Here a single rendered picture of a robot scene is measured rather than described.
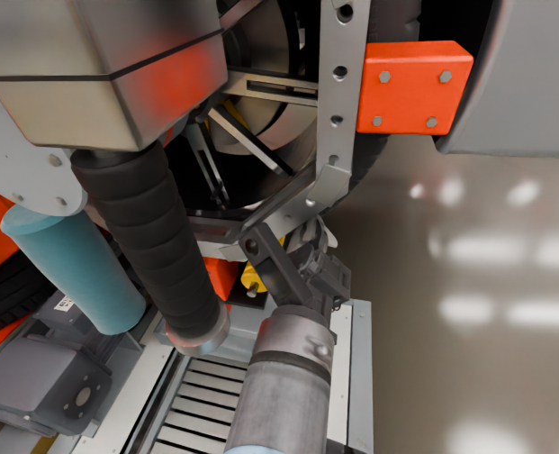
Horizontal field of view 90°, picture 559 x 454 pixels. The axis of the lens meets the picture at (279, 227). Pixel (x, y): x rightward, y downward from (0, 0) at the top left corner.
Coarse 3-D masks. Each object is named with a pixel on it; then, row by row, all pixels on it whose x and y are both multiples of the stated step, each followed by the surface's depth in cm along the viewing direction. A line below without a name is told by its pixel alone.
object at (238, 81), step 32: (256, 0) 32; (224, 32) 35; (224, 96) 44; (256, 96) 40; (288, 96) 39; (192, 128) 45; (224, 128) 44; (192, 160) 66; (224, 160) 69; (256, 160) 67; (288, 160) 56; (192, 192) 59; (224, 192) 53; (256, 192) 54
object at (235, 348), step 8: (160, 320) 88; (160, 328) 88; (160, 336) 85; (232, 336) 84; (168, 344) 88; (224, 344) 83; (232, 344) 83; (240, 344) 82; (248, 344) 82; (216, 352) 84; (224, 352) 82; (232, 352) 81; (240, 352) 80; (248, 352) 79; (240, 360) 84; (248, 360) 82
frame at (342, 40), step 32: (352, 0) 22; (320, 32) 24; (352, 32) 24; (320, 64) 26; (352, 64) 26; (320, 96) 28; (352, 96) 27; (320, 128) 30; (352, 128) 29; (320, 160) 33; (352, 160) 35; (288, 192) 42; (320, 192) 35; (192, 224) 51; (224, 224) 50; (288, 224) 40; (224, 256) 48
